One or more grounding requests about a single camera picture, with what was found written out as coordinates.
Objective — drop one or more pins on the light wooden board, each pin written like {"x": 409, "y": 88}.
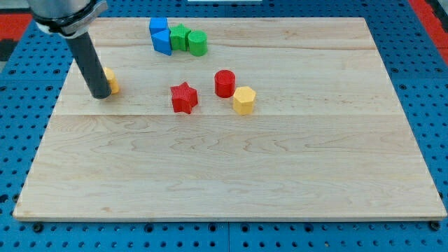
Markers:
{"x": 327, "y": 139}

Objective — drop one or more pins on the green star block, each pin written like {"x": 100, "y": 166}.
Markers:
{"x": 179, "y": 37}

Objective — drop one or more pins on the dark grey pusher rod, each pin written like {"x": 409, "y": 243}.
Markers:
{"x": 88, "y": 62}

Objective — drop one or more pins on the red cylinder block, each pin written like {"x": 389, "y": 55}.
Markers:
{"x": 225, "y": 81}

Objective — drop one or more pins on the blue triangle block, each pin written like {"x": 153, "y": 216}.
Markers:
{"x": 162, "y": 42}

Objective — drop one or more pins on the red star block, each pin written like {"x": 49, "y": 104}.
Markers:
{"x": 183, "y": 98}

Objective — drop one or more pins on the green cylinder block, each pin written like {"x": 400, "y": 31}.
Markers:
{"x": 197, "y": 41}

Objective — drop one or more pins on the yellow hexagon block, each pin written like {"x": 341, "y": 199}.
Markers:
{"x": 243, "y": 100}

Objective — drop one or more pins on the blue cube block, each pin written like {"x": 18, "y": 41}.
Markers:
{"x": 157, "y": 24}

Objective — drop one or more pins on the yellow block behind rod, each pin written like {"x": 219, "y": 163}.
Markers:
{"x": 112, "y": 80}

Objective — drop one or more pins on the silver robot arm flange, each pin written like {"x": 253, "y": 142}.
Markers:
{"x": 68, "y": 18}

